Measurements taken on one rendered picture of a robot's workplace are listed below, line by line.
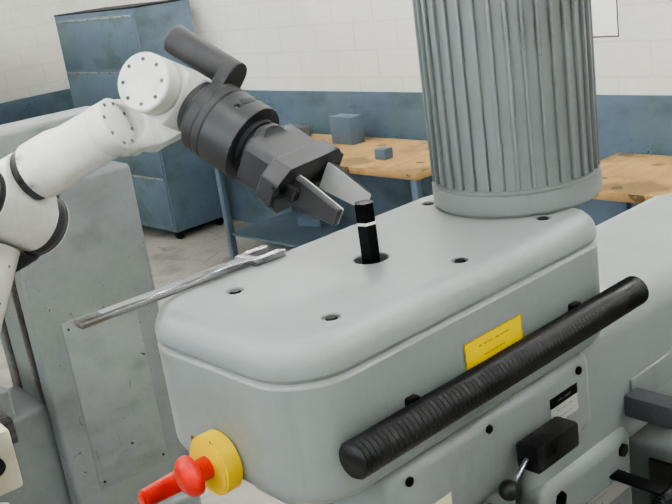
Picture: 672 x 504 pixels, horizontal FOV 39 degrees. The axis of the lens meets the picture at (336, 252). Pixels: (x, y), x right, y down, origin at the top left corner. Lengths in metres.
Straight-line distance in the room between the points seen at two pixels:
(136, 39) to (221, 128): 7.17
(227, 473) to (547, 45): 0.55
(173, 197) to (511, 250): 7.45
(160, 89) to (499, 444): 0.52
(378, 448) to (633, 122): 5.03
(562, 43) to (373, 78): 5.99
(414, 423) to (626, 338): 0.44
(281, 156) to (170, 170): 7.35
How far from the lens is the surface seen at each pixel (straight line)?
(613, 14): 5.74
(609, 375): 1.20
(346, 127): 6.85
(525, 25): 1.05
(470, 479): 1.01
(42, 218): 1.20
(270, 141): 1.01
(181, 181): 8.40
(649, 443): 1.37
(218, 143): 1.02
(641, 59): 5.69
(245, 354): 0.84
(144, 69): 1.06
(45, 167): 1.16
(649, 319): 1.26
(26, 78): 10.67
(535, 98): 1.06
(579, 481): 1.18
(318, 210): 0.98
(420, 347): 0.88
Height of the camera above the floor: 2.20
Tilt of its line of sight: 17 degrees down
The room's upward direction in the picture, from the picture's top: 8 degrees counter-clockwise
